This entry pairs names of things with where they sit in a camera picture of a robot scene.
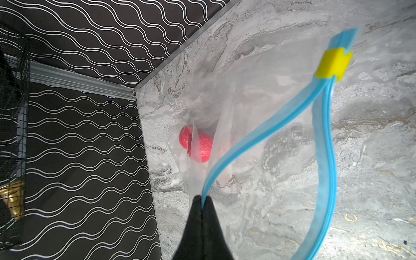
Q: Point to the aluminium frame post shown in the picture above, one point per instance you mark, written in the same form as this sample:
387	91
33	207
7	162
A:
55	77

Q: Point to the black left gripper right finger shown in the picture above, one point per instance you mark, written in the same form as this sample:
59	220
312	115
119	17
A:
214	244

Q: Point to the black wire wall basket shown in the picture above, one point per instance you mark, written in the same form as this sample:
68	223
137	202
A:
15	79

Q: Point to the clear zip top bag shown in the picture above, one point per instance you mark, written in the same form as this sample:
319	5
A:
272	172

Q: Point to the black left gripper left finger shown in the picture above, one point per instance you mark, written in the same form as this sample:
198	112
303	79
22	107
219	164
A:
191	245

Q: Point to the red tomato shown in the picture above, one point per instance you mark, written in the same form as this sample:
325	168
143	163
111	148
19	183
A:
205	142

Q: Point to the brass object in basket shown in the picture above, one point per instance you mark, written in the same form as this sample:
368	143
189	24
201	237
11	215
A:
13	196

